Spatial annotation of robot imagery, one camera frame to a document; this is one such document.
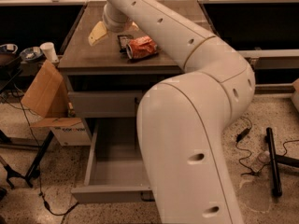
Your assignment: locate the blue bowl with items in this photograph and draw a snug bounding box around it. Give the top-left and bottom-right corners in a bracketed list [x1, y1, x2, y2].
[20, 47, 43, 63]

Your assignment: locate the clear plastic bottle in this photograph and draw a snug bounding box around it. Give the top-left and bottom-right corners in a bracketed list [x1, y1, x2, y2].
[251, 151, 270, 174]

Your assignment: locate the grey drawer cabinet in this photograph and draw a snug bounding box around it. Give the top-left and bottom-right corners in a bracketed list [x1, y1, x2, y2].
[57, 0, 219, 142]

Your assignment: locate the closed grey top drawer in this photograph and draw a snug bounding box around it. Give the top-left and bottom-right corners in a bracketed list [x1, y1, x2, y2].
[68, 91, 143, 118]

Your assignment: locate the black floor cable left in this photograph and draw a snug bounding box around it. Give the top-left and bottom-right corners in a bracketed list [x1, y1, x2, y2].
[12, 87, 80, 217]

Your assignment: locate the crushed orange soda can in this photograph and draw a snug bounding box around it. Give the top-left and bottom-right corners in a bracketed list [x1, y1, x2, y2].
[126, 35, 158, 60]

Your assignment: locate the black stand leg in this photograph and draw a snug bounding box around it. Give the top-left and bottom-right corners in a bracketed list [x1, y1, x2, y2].
[265, 127, 299, 197]

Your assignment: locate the white paper cup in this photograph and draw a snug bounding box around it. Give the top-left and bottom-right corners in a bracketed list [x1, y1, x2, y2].
[40, 42, 59, 63]

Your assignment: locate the brown cardboard box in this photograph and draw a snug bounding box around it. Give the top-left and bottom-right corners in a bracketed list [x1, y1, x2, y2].
[21, 61, 91, 146]

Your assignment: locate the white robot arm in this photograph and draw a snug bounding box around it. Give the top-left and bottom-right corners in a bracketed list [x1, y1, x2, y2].
[103, 0, 255, 224]

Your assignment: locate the open grey middle drawer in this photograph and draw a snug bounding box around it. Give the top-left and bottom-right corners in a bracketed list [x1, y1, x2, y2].
[72, 118, 154, 203]

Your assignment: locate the black power adapter cable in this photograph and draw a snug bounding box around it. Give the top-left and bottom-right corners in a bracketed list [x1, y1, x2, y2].
[235, 115, 271, 177]

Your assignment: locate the black table leg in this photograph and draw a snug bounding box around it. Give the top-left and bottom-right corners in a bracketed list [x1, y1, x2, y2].
[25, 131, 54, 188]

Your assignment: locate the dark rxbar chocolate bar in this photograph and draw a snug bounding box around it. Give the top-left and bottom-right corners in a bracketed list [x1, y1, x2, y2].
[118, 35, 134, 52]

